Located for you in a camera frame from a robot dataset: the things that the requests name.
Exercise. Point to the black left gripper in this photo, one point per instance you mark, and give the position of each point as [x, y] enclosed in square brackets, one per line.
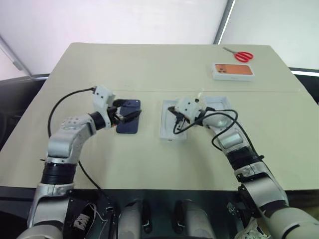
[112, 117]

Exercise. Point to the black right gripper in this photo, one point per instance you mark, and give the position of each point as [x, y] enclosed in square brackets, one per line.
[183, 119]

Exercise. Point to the dark blue smartphone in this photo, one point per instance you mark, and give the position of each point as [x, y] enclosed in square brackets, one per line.
[130, 125]

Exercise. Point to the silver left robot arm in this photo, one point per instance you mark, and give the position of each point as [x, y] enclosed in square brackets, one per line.
[62, 139]

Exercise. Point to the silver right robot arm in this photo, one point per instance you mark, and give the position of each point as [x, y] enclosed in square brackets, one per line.
[259, 189]

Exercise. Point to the white phone box base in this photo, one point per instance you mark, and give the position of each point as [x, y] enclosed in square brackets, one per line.
[167, 124]

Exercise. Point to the white phone box lid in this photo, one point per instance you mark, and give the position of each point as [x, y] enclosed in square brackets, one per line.
[219, 103]

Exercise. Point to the phone box with orange print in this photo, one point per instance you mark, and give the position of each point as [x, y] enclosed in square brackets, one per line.
[234, 71]

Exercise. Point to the grey rounded shape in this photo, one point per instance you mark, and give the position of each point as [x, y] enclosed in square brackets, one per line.
[197, 219]
[132, 219]

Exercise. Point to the black sneaker with white laces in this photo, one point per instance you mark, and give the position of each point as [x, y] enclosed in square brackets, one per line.
[83, 219]

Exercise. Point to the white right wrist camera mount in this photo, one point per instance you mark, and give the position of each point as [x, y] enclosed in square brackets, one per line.
[190, 107]

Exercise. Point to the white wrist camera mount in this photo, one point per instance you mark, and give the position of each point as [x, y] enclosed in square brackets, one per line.
[101, 95]
[190, 107]

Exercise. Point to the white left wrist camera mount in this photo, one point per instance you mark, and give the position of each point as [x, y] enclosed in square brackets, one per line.
[101, 95]

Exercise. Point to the dark window frame bar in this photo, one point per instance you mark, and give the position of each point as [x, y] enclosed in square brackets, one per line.
[224, 20]

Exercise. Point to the grey window frame bar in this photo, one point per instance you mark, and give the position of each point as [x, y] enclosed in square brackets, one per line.
[15, 57]

